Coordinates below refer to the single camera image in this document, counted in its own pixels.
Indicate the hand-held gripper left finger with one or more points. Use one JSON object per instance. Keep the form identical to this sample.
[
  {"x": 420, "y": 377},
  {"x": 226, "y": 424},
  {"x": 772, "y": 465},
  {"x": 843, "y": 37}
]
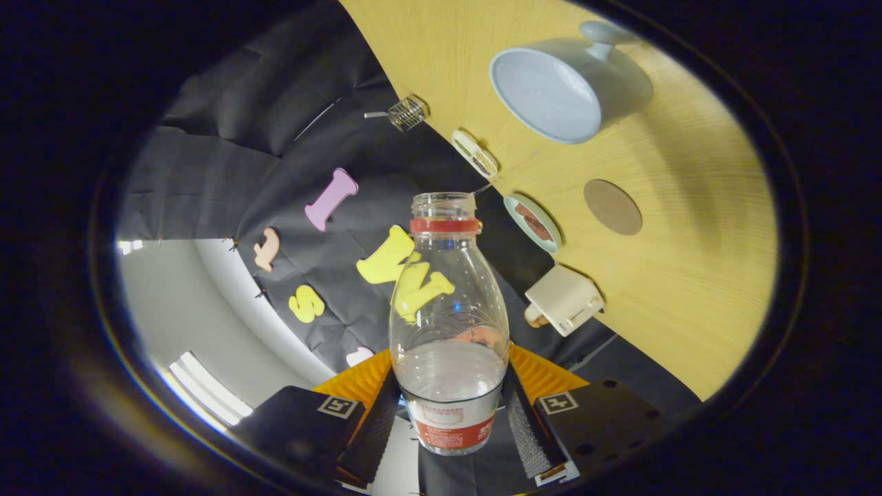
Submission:
[{"x": 375, "y": 441}]

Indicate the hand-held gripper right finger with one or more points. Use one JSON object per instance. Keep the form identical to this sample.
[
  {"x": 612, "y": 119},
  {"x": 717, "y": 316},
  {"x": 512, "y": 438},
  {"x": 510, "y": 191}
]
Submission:
[{"x": 530, "y": 441}]

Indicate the clear juice bottle red label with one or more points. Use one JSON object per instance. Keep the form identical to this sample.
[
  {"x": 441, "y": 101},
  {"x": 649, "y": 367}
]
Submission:
[{"x": 448, "y": 375}]

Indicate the round brown coaster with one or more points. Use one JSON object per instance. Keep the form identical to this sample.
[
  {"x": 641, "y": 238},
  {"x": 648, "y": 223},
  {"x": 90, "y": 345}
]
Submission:
[{"x": 613, "y": 207}]

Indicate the white cup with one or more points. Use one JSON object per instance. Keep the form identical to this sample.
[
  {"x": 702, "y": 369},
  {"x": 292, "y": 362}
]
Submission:
[{"x": 544, "y": 93}]

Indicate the bread slice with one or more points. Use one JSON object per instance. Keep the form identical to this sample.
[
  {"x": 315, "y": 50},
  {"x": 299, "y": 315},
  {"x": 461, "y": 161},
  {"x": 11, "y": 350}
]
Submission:
[{"x": 533, "y": 317}]

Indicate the white toaster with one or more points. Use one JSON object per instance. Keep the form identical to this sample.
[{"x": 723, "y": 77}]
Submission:
[{"x": 565, "y": 297}]

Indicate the large ceiling light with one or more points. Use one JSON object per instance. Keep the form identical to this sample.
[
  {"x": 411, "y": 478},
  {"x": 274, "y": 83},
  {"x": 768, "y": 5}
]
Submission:
[{"x": 210, "y": 389}]

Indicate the pale green plate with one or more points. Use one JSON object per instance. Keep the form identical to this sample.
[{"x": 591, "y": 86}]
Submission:
[{"x": 546, "y": 241}]

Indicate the brown meat piece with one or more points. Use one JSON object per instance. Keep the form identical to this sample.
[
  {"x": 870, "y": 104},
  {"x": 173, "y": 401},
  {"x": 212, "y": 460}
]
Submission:
[
  {"x": 541, "y": 231},
  {"x": 526, "y": 213}
]

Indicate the wooden table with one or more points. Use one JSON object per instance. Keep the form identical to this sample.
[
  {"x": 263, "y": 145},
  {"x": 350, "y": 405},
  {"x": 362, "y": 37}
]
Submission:
[{"x": 689, "y": 262}]

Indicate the white divided dish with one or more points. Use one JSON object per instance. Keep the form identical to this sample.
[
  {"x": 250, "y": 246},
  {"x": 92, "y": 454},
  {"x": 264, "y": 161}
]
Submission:
[{"x": 475, "y": 155}]

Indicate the small ceiling light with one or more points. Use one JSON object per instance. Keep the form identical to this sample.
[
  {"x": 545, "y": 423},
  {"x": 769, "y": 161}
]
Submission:
[{"x": 129, "y": 246}]

